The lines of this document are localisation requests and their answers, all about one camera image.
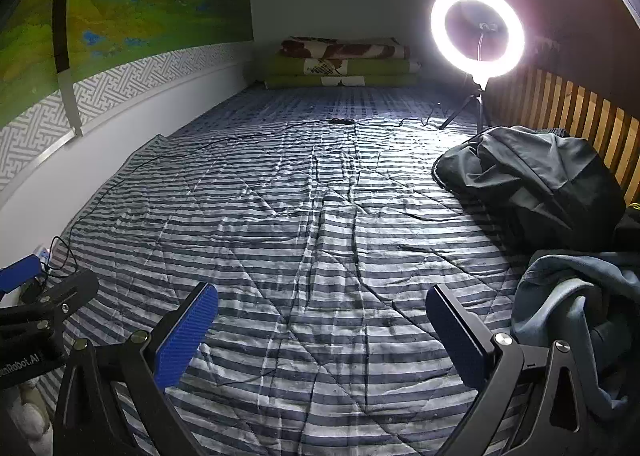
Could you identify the green folded blanket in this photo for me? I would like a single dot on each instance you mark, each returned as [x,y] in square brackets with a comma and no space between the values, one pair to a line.
[295,82]

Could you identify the black tripod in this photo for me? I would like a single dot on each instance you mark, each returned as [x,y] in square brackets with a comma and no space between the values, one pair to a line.
[475,101]

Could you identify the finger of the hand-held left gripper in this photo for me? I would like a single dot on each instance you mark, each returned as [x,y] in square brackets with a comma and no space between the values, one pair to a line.
[70,293]
[20,272]

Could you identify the striped blanket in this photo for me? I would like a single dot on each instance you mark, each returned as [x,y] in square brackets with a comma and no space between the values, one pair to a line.
[300,236]

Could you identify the black jacket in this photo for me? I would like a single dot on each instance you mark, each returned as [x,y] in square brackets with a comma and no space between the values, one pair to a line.
[540,176]

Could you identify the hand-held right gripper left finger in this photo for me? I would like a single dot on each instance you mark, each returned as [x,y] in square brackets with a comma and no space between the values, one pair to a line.
[184,333]

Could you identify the brown floral folded blanket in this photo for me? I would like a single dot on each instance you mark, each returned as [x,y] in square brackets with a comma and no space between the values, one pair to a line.
[345,48]

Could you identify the wooden slat bed rail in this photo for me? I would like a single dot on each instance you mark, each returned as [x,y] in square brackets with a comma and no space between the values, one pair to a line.
[575,106]

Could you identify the white power plug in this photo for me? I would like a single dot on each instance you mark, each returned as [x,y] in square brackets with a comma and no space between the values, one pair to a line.
[42,256]

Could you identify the white fluffy object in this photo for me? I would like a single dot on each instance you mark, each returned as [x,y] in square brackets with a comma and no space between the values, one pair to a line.
[27,421]

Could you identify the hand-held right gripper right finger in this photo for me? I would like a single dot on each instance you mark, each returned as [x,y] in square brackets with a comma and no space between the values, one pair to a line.
[462,336]

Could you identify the black yellow patterned garment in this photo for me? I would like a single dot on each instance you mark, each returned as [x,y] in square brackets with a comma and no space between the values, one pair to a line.
[631,223]

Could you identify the grey blue sweatshirt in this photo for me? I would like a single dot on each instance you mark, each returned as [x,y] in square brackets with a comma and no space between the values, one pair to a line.
[560,296]

